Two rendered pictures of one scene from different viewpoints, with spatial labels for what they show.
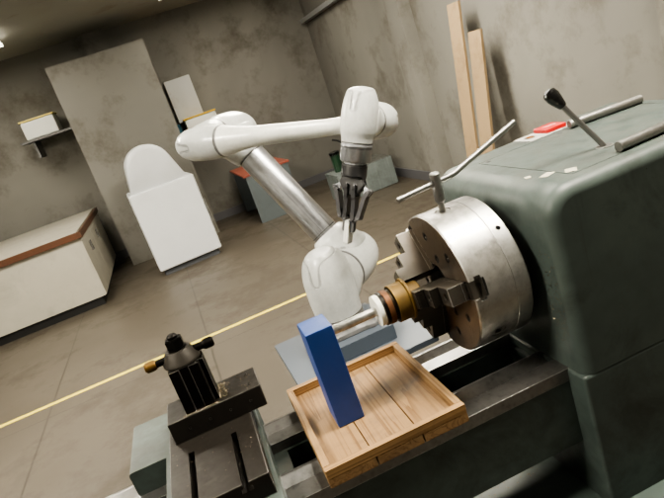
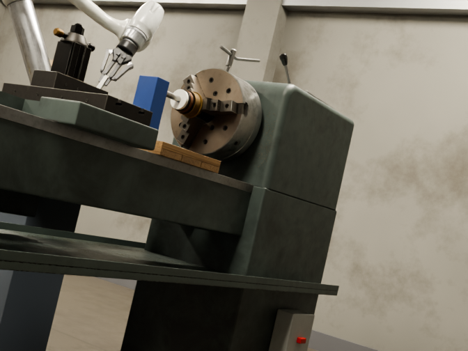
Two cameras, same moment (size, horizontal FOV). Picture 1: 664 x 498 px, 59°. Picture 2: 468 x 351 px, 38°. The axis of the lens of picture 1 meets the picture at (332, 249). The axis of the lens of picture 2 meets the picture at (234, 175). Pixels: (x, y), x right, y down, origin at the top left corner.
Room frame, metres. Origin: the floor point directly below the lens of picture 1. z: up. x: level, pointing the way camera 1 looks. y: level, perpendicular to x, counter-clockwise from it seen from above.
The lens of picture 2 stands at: (-0.64, 1.36, 0.73)
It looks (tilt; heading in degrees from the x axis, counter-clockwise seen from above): 4 degrees up; 316
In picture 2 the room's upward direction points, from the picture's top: 13 degrees clockwise
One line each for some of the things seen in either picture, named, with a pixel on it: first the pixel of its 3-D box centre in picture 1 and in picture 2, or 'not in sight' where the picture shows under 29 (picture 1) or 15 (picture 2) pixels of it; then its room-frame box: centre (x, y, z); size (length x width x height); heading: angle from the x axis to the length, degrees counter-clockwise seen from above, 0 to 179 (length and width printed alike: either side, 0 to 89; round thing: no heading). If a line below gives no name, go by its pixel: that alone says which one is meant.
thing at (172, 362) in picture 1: (179, 354); (74, 40); (1.15, 0.38, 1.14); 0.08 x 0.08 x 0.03
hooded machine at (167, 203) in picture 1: (168, 204); not in sight; (7.03, 1.68, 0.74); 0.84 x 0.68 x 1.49; 103
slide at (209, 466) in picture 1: (214, 443); (74, 104); (1.08, 0.36, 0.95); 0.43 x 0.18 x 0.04; 11
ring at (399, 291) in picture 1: (399, 300); (189, 104); (1.16, -0.10, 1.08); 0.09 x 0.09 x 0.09; 11
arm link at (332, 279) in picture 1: (329, 281); not in sight; (1.77, 0.04, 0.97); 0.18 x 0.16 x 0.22; 149
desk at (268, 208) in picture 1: (265, 188); not in sight; (8.40, 0.62, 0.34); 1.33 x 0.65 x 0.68; 13
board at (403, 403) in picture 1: (368, 403); (148, 150); (1.13, 0.04, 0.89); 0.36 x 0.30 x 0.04; 11
